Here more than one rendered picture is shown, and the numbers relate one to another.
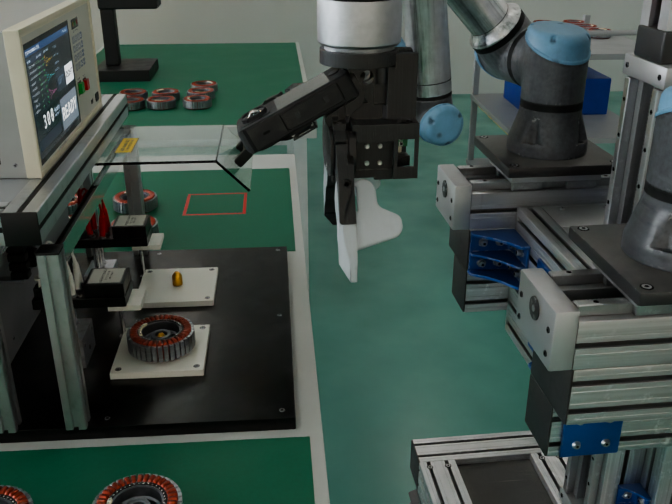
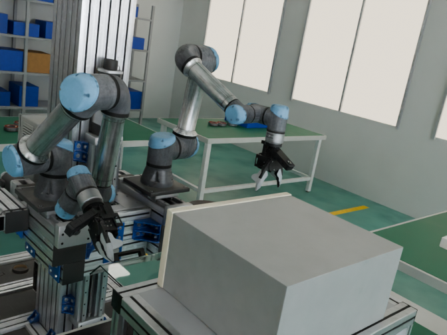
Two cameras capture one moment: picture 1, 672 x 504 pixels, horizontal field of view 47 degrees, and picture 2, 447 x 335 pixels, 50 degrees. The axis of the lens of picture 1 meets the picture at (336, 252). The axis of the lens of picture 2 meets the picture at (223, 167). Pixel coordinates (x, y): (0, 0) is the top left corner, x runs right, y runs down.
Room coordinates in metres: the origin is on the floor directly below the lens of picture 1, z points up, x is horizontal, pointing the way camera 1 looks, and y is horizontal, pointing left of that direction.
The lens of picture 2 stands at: (2.07, 1.37, 1.74)
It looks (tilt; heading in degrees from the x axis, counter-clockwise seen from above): 15 degrees down; 231
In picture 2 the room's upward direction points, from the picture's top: 9 degrees clockwise
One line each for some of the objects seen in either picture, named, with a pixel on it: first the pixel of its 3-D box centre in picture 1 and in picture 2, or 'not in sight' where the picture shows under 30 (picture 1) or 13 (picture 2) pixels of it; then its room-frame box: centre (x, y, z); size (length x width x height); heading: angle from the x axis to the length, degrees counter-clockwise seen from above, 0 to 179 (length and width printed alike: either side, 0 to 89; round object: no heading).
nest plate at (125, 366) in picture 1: (162, 350); not in sight; (1.14, 0.30, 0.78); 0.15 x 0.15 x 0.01; 4
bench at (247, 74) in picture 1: (192, 153); not in sight; (3.61, 0.69, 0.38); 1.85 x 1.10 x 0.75; 4
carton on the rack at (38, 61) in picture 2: not in sight; (32, 60); (-0.03, -6.09, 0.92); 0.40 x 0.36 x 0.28; 95
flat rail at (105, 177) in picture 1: (98, 189); not in sight; (1.25, 0.40, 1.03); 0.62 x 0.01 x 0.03; 4
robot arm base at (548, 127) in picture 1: (548, 123); (54, 182); (1.46, -0.41, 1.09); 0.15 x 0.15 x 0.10
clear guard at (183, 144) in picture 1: (164, 157); (155, 282); (1.40, 0.32, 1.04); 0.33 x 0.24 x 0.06; 94
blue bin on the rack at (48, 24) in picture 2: not in sight; (54, 30); (-0.33, -6.10, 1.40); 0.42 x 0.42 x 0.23; 4
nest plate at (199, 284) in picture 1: (177, 286); not in sight; (1.38, 0.31, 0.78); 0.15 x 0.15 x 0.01; 4
